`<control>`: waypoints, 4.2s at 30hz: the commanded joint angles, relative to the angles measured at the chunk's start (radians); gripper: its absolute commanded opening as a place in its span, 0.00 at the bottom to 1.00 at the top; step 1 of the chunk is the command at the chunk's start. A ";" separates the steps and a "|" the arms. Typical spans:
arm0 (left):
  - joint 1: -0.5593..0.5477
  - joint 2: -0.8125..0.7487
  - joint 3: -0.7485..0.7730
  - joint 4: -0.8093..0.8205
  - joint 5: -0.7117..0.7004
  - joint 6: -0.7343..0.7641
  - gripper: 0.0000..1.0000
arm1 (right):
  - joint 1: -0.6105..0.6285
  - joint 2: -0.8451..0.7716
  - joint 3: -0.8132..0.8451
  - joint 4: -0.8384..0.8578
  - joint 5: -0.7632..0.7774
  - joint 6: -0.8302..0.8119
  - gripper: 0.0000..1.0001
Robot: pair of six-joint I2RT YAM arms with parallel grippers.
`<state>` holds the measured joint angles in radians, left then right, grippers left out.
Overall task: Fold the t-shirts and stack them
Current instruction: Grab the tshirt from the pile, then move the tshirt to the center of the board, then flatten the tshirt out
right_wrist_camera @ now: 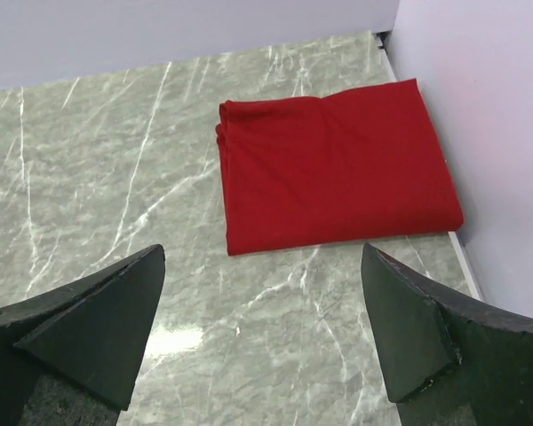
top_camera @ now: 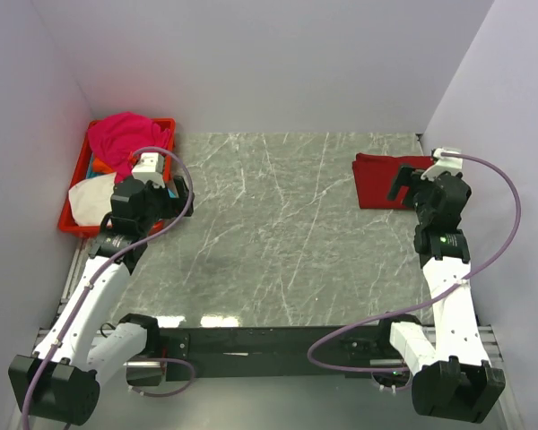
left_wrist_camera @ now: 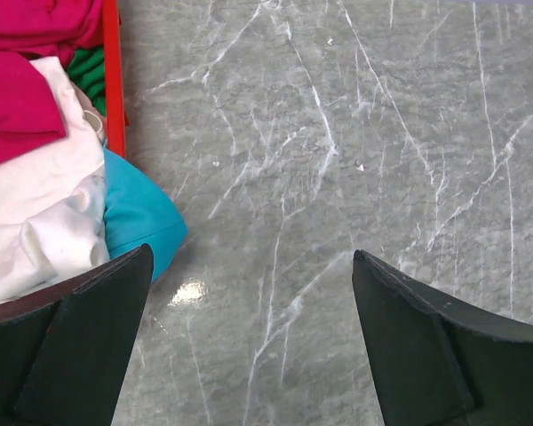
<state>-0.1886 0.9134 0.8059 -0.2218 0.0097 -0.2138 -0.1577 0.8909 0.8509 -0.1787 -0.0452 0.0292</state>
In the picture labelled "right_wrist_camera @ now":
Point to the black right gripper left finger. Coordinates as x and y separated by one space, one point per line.
71 356

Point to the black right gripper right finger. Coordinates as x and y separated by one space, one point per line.
446 358

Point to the folded dark red t-shirt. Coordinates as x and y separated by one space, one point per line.
360 164

